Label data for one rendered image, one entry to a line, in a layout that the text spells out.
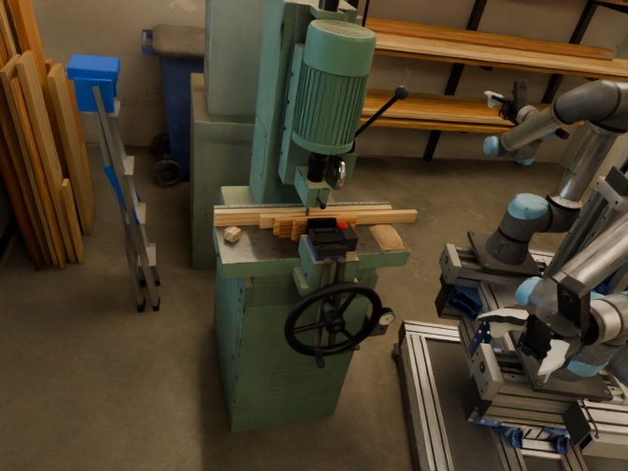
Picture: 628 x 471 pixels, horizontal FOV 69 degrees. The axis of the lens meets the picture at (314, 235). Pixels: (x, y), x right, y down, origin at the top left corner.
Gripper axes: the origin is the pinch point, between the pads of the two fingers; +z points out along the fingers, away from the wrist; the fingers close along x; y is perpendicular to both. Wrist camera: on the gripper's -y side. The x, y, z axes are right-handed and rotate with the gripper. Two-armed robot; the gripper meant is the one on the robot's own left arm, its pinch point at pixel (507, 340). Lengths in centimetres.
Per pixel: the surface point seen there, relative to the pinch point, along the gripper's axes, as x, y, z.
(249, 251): 73, 24, 19
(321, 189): 75, 7, -4
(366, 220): 78, 21, -24
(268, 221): 83, 20, 9
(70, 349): 141, 105, 75
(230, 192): 122, 27, 10
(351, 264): 55, 21, -6
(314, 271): 57, 23, 5
